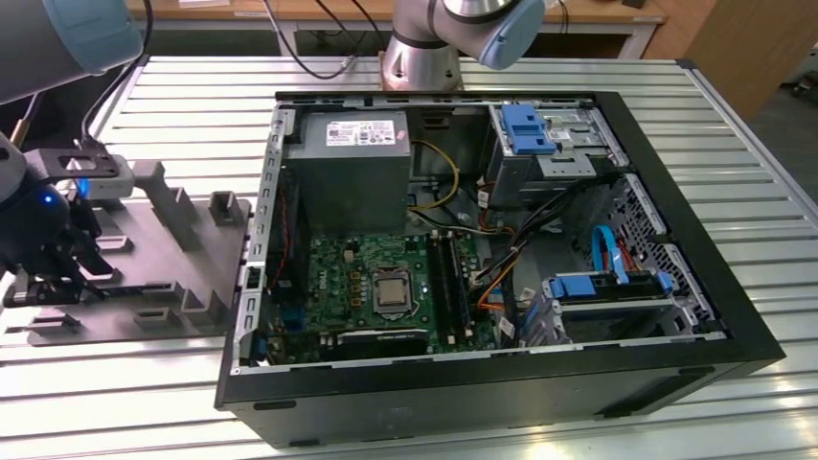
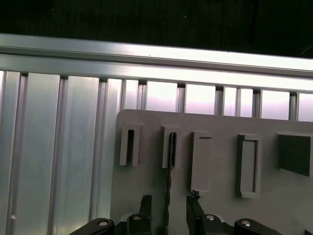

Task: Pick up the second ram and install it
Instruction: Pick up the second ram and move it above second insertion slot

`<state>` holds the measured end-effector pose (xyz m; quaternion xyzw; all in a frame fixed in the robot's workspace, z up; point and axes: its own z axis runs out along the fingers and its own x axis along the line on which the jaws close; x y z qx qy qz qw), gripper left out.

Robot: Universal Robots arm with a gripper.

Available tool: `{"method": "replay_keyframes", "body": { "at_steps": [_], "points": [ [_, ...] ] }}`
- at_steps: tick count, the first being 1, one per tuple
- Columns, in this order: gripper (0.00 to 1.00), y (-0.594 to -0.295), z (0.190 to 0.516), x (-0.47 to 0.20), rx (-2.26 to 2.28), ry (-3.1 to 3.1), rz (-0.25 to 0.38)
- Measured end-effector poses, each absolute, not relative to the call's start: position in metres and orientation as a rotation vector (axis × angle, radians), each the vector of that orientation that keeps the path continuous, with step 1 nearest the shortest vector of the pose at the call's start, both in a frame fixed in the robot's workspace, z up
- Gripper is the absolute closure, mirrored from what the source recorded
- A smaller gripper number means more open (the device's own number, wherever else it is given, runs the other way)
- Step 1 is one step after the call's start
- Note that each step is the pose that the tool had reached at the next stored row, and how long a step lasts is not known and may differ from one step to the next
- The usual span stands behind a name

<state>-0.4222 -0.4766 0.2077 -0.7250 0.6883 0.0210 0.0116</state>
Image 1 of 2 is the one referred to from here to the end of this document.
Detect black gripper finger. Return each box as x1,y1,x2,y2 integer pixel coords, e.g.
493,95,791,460
2,261,87,308
49,195,113,298

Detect black RAM slot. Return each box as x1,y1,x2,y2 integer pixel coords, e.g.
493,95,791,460
424,229,456,344

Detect grey parts rack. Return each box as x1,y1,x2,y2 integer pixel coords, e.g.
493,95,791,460
23,160,254,346

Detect green motherboard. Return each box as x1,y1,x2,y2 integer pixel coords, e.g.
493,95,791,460
264,232,500,360

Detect grey power supply unit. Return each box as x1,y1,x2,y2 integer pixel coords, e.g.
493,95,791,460
284,110,410,236

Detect CPU socket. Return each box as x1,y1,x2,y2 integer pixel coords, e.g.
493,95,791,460
368,264,417,321

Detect silver CPU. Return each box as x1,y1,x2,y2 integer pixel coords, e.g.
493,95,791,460
374,279,409,308

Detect black graphics card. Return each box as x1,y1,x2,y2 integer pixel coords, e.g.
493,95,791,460
334,328,430,359

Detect black PC case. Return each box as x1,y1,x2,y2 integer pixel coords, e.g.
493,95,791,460
213,89,785,449

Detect blue drive bay latch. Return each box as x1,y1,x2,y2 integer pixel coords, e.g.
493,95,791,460
500,103,555,157

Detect silver drive bay cage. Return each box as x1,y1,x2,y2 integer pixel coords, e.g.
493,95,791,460
488,103,631,206

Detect blue disk carrier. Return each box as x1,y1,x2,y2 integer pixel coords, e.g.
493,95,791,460
547,270,673,302

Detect silver disk bay cage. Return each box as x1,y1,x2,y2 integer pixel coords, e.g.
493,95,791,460
540,275,697,346

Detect wooden cabinet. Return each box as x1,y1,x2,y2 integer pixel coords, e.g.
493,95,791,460
680,0,818,121

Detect black office chair base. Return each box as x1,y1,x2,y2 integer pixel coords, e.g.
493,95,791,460
777,66,818,102

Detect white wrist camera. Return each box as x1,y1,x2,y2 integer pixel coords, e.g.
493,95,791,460
23,148,138,198

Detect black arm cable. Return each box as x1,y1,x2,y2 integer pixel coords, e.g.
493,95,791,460
79,0,156,146

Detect black cable silver plug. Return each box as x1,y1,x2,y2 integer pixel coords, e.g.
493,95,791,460
262,0,385,81

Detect yellow wire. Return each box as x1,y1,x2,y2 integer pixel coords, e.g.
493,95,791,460
408,138,461,212

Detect orange wires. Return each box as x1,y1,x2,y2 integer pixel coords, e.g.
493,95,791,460
474,270,516,312

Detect black cable bundle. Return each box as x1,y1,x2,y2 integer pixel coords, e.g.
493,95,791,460
470,174,619,288

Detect blue flat data cable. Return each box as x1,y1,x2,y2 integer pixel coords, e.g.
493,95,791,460
591,223,631,284

